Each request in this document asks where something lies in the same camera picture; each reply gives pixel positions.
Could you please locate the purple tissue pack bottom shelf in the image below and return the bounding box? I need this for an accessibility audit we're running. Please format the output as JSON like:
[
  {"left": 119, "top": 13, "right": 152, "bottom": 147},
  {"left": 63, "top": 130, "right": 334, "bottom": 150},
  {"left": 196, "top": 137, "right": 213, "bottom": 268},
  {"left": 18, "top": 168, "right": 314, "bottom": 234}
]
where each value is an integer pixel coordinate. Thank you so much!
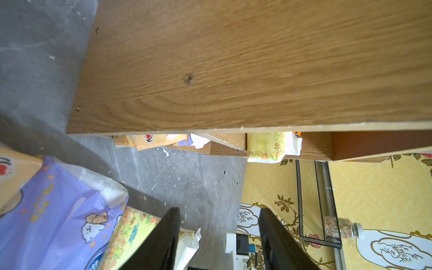
[{"left": 174, "top": 134, "right": 210, "bottom": 149}]

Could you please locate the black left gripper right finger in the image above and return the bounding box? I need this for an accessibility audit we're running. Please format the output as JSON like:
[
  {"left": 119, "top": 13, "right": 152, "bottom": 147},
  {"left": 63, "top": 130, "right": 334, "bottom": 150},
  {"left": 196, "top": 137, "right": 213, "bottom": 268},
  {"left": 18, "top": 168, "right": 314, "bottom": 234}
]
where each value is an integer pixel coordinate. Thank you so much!
[{"left": 258, "top": 208, "right": 319, "bottom": 270}]

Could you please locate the orange tissue pack bottom shelf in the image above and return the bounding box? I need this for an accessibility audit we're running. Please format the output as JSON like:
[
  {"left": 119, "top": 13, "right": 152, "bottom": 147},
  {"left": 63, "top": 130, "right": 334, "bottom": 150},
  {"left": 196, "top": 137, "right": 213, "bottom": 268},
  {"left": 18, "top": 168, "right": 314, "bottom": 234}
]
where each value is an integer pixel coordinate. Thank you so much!
[{"left": 113, "top": 134, "right": 188, "bottom": 151}]

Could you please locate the orange cream tissue pack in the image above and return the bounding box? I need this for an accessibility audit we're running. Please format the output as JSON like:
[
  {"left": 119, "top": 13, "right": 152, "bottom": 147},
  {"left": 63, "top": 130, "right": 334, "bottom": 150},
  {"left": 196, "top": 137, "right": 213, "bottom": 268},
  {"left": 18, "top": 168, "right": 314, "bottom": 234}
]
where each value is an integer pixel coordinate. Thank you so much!
[{"left": 1, "top": 144, "right": 43, "bottom": 217}]

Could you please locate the glass jar white lid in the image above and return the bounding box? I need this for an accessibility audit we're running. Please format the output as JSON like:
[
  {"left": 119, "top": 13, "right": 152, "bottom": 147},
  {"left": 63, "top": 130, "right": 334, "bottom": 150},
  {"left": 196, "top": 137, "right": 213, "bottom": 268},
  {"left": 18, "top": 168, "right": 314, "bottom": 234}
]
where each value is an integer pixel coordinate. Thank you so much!
[{"left": 324, "top": 216, "right": 365, "bottom": 240}]

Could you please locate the purple Vinda tissue pack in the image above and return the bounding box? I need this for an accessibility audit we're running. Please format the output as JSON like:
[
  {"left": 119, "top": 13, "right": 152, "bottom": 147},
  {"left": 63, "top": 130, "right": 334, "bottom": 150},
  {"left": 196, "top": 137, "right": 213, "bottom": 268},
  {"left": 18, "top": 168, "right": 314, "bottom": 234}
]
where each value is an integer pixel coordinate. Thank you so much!
[{"left": 1, "top": 156, "right": 129, "bottom": 270}]

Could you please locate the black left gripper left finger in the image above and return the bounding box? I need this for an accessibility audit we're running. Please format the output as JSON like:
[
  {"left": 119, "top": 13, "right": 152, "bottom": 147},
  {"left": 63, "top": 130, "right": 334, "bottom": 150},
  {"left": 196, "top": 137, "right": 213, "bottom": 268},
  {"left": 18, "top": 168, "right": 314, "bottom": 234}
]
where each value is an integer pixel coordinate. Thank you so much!
[{"left": 121, "top": 207, "right": 181, "bottom": 270}]

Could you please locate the black wire wall basket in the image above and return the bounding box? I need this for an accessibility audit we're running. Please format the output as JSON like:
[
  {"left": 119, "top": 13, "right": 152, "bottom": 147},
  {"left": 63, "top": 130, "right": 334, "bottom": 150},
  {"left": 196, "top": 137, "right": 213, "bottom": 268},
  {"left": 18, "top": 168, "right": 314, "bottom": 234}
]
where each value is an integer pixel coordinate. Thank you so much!
[{"left": 295, "top": 160, "right": 343, "bottom": 249}]

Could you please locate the yellow green floral tissue pack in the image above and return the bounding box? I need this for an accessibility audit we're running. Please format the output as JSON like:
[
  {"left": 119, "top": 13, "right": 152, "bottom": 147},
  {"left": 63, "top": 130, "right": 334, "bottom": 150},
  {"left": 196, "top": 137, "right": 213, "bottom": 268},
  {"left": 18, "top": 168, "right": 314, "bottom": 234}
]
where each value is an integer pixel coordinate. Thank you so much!
[{"left": 97, "top": 207, "right": 160, "bottom": 270}]

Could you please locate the wooden shelf unit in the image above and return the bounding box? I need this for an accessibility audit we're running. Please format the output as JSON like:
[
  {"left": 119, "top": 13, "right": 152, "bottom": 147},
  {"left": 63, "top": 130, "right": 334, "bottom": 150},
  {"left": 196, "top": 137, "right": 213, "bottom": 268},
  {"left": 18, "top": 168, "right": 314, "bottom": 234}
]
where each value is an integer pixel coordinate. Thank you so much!
[{"left": 66, "top": 1, "right": 432, "bottom": 161}]

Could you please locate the white floral tissue pack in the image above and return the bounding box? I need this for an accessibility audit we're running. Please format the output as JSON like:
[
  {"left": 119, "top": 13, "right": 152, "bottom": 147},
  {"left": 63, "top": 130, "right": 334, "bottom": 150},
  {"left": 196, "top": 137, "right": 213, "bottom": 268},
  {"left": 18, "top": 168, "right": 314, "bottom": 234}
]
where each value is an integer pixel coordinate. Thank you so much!
[{"left": 173, "top": 227, "right": 202, "bottom": 270}]

